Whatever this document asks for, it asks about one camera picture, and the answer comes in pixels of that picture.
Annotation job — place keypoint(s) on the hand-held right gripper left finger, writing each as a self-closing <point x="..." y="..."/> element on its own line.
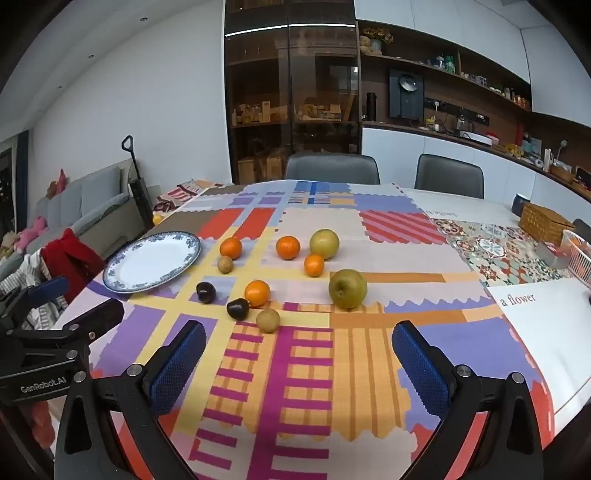
<point x="178" y="364"/>

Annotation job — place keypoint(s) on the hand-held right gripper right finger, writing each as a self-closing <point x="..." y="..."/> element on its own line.
<point x="420" y="364"/>

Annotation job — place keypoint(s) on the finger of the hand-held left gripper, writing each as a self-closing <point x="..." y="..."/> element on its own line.
<point x="99" y="316"/>
<point x="46" y="287"/>

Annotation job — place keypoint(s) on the blue-rimmed white plate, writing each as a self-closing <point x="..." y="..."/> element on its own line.
<point x="152" y="262"/>

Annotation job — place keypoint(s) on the dark plum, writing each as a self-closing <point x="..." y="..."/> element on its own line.
<point x="206" y="292"/>
<point x="238" y="309"/>

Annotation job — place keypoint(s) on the large brown fruit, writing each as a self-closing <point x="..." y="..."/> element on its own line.
<point x="268" y="320"/>

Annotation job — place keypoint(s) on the green apple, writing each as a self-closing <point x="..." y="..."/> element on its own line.
<point x="347" y="288"/>

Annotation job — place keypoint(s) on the orange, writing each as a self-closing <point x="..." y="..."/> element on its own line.
<point x="257" y="293"/>
<point x="314" y="265"/>
<point x="231" y="248"/>
<point x="288" y="247"/>

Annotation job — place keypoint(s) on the small brown fruit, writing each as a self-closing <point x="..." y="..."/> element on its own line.
<point x="225" y="264"/>

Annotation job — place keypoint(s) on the round yellow pear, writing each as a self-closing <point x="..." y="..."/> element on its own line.
<point x="324" y="243"/>

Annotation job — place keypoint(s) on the pink plush toy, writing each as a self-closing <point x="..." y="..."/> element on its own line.
<point x="57" y="182"/>
<point x="32" y="233"/>

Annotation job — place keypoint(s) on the grey sofa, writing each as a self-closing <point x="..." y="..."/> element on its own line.
<point x="92" y="198"/>

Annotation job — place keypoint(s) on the colourful patchwork tablecloth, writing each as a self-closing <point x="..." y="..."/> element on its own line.
<point x="314" y="369"/>

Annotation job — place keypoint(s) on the white tile-patterned tablecloth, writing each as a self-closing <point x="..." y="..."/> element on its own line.
<point x="545" y="332"/>

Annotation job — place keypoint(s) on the black upright vacuum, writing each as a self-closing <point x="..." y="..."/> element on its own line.
<point x="141" y="194"/>

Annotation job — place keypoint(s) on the folded red striped cloth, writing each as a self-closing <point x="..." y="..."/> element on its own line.
<point x="180" y="194"/>

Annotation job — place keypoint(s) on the wicker basket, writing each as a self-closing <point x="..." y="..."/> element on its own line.
<point x="545" y="224"/>

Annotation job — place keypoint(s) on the white plastic basket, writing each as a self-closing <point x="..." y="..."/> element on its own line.
<point x="579" y="263"/>

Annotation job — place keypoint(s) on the dark blue jar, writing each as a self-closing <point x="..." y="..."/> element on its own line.
<point x="521" y="204"/>

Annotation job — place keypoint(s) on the grey dining chair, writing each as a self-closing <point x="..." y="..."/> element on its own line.
<point x="332" y="168"/>
<point x="582" y="227"/>
<point x="448" y="175"/>

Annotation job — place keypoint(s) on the white base cabinet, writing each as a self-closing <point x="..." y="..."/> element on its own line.
<point x="401" y="143"/>

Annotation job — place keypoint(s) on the white box appliance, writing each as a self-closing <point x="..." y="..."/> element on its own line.
<point x="475" y="138"/>

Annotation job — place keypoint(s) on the black thermos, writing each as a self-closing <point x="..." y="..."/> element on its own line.
<point x="371" y="107"/>

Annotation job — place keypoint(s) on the black water dispenser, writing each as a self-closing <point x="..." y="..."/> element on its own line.
<point x="406" y="94"/>

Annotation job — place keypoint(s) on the dark glass cabinet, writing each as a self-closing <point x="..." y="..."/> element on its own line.
<point x="286" y="92"/>

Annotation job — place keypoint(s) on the sunflower bouquet with plush bear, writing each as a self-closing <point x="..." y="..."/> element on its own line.
<point x="375" y="40"/>

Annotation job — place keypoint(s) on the wooden wall shelf unit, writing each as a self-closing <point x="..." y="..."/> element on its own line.
<point x="461" y="92"/>

